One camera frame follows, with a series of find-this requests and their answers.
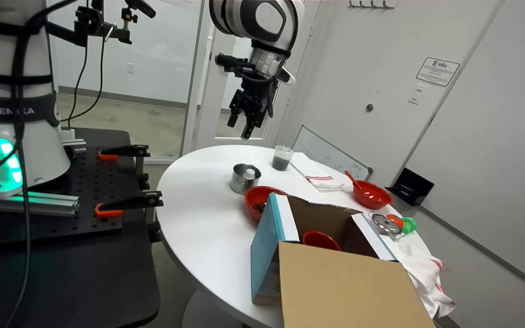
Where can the red cup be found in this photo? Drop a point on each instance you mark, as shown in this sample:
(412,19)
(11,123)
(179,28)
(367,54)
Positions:
(319,240)

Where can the small framed whiteboard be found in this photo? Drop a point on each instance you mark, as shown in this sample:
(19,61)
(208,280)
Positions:
(328,152)

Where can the crumpled white cloth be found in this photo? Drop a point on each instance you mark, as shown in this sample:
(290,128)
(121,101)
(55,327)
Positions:
(427,274)

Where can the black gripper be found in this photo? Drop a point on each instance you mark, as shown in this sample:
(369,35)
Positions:
(256,97)

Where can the red bowl with dark contents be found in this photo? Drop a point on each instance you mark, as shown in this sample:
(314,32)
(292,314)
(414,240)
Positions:
(256,203)

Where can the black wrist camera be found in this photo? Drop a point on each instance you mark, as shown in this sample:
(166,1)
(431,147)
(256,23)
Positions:
(232,63)

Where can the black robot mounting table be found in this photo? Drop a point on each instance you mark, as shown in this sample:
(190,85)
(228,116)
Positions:
(86,183)

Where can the clear measuring cup dark contents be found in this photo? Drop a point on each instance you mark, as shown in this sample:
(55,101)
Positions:
(281,159)

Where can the white towel red stripe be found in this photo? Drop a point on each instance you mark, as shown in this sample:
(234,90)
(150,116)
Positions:
(319,174)

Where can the stainless steel pot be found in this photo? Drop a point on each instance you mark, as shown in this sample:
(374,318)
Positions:
(241,183)

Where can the dark round wall knob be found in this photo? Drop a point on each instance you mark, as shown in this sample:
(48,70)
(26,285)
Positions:
(369,108)

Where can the empty red bowl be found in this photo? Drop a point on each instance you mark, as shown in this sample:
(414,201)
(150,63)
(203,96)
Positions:
(370,196)

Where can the aluminium rail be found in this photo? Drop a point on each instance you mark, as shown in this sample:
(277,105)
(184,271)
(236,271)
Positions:
(31,203)

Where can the white light switch plate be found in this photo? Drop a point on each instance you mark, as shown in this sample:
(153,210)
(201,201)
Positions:
(372,3)

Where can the orange and green toy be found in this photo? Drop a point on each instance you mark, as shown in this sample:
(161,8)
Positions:
(403,225)

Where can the black open case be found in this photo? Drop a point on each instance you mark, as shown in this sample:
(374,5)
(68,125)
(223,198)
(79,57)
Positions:
(412,187)

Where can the small steel bowl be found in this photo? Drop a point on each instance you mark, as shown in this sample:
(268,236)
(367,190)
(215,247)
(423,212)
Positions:
(383,223)

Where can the blue cardboard box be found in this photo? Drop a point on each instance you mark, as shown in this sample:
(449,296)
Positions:
(336,292)

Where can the black camera mount with knobs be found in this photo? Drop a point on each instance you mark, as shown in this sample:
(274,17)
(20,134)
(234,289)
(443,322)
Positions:
(101,19)

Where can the white wall sign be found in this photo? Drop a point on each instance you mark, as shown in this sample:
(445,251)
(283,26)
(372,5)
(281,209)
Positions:
(438,72)

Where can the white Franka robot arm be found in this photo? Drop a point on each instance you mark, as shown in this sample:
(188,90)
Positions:
(31,152)

